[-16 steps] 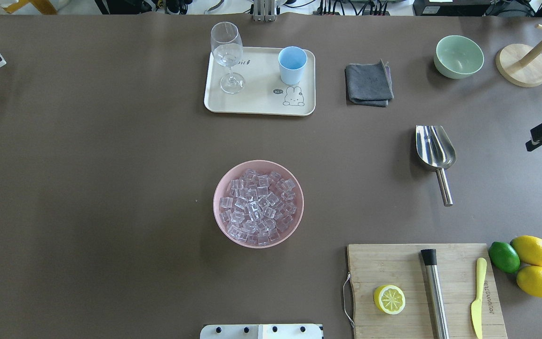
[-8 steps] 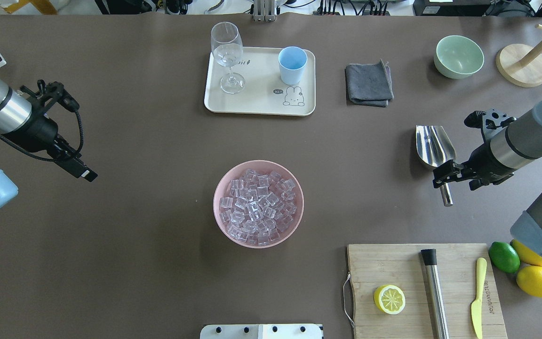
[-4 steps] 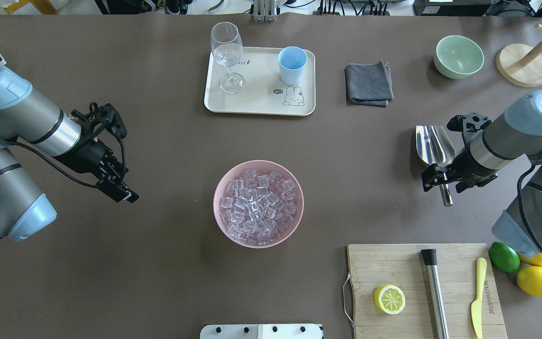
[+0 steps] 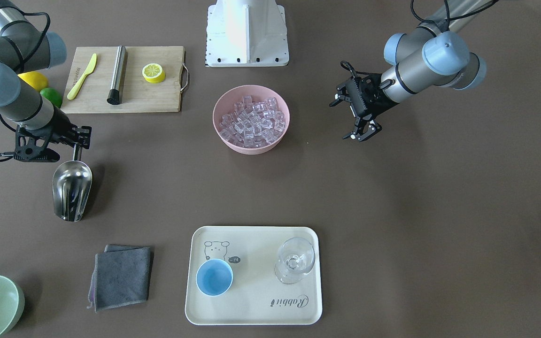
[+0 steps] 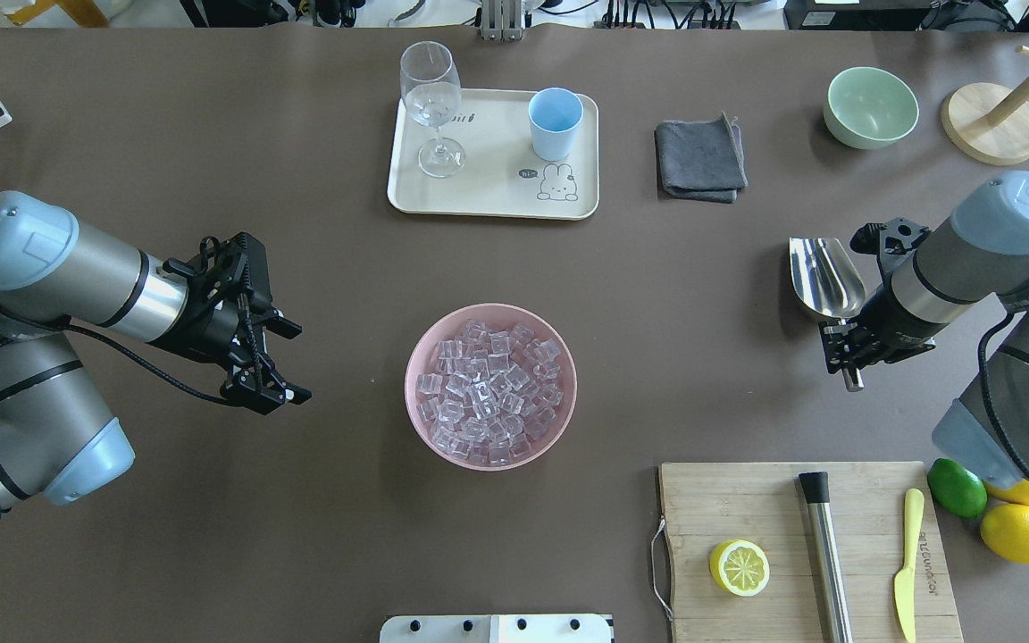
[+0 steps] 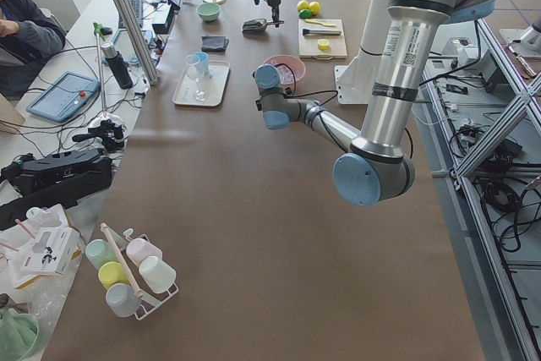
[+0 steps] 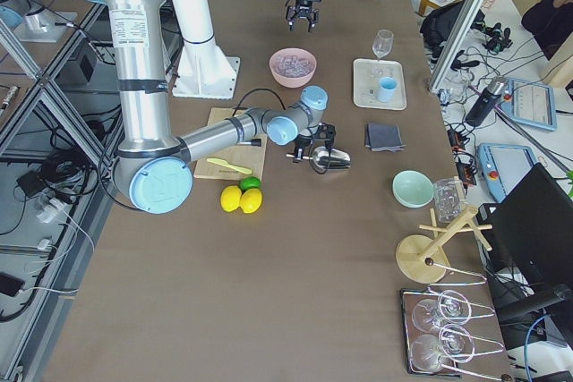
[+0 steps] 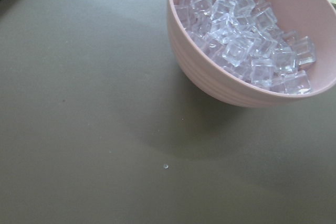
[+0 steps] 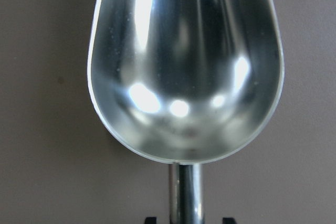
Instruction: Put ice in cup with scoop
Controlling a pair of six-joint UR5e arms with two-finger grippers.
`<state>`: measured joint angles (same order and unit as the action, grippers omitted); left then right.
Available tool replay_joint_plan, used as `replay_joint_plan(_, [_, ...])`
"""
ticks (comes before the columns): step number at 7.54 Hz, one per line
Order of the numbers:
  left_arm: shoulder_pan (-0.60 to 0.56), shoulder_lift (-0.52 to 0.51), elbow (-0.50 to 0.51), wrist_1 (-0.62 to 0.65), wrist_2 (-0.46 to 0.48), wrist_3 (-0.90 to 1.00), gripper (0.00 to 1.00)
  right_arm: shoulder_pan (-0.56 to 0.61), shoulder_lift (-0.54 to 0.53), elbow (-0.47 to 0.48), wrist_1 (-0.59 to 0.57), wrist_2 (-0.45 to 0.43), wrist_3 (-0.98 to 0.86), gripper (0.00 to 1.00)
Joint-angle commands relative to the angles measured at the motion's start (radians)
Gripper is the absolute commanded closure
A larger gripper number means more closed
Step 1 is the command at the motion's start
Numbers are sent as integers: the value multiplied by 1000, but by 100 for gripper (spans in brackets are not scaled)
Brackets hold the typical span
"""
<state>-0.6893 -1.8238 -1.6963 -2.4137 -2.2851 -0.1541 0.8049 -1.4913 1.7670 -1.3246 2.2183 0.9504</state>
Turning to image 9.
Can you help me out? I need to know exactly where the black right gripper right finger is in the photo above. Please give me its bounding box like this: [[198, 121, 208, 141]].
[[222, 217, 236, 224]]

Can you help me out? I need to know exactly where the steel ice scoop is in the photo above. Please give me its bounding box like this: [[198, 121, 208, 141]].
[[87, 0, 285, 223]]

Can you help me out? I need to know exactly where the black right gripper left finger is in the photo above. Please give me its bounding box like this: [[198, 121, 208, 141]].
[[144, 217, 157, 224]]

